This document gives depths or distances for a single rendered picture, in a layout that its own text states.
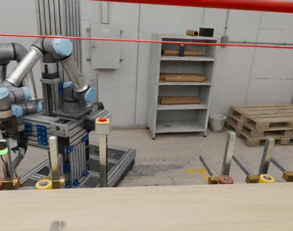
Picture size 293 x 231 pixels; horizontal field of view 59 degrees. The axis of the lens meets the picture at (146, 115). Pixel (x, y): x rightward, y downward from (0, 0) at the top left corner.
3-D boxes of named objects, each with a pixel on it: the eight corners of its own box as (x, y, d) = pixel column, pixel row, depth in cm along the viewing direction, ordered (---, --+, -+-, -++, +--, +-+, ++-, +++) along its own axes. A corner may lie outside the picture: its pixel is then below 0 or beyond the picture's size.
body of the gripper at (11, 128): (19, 138, 144) (16, 117, 140) (2, 140, 140) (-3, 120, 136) (18, 133, 150) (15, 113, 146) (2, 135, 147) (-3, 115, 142)
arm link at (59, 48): (85, 91, 203) (50, 30, 163) (100, 95, 197) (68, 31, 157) (76, 102, 197) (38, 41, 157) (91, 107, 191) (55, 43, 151)
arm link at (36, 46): (37, 29, 167) (-14, 88, 148) (49, 30, 162) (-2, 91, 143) (47, 42, 177) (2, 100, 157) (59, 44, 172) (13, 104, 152)
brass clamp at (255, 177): (244, 180, 168) (246, 174, 167) (264, 180, 170) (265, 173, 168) (249, 186, 163) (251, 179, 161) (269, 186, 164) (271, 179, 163)
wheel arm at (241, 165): (231, 158, 195) (232, 153, 193) (235, 158, 195) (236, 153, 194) (262, 195, 154) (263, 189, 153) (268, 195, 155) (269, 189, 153)
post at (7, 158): (12, 212, 154) (1, 138, 137) (18, 211, 154) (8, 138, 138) (10, 216, 151) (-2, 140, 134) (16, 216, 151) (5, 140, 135)
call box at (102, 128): (96, 130, 144) (96, 118, 142) (109, 130, 145) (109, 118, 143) (95, 136, 138) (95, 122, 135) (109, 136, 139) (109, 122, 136)
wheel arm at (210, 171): (198, 159, 191) (199, 154, 190) (203, 159, 192) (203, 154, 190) (222, 197, 151) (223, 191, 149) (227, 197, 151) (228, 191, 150)
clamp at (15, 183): (-5, 184, 147) (-7, 176, 145) (20, 184, 149) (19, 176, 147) (-9, 190, 142) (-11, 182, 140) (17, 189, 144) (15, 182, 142)
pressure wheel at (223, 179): (232, 195, 153) (236, 178, 149) (226, 201, 148) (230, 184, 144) (220, 189, 158) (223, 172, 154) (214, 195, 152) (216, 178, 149)
